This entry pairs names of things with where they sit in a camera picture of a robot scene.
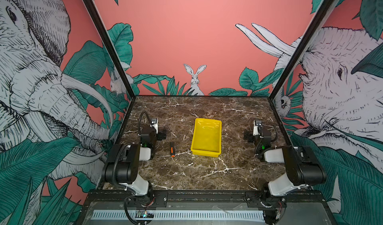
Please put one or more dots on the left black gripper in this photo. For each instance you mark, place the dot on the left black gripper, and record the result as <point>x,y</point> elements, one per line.
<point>160,135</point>

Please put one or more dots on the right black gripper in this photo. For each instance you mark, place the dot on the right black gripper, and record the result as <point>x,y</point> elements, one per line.
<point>251,138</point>

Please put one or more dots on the black orange screwdriver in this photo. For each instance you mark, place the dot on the black orange screwdriver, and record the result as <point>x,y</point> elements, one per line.
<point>172,147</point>

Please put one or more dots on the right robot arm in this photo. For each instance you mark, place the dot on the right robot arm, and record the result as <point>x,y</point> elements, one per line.
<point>302,168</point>

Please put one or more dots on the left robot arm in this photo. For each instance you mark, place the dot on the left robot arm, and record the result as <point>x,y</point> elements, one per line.
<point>122,165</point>

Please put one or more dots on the yellow plastic bin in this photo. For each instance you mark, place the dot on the yellow plastic bin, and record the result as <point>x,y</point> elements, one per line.
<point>207,135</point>

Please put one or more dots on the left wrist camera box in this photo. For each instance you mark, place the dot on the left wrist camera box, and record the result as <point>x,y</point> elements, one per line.
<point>154,124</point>

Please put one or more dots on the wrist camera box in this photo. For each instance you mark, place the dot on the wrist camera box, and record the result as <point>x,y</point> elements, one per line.
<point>257,127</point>
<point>154,124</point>

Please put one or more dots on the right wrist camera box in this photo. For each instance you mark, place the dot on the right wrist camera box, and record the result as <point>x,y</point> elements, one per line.
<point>257,127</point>

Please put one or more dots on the left black frame post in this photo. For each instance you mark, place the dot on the left black frame post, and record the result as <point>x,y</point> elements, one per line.
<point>97,21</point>

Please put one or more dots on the black frame post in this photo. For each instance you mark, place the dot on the black frame post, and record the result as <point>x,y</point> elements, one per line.
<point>97,21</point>
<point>325,9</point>

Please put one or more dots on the black front mounting rail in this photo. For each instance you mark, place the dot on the black front mounting rail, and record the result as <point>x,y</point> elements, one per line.
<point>252,198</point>

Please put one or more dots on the white slotted cable duct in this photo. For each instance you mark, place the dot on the white slotted cable duct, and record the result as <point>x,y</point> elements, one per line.
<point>167,215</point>

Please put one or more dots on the right black frame post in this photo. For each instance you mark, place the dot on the right black frame post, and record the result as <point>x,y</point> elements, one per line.
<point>325,9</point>

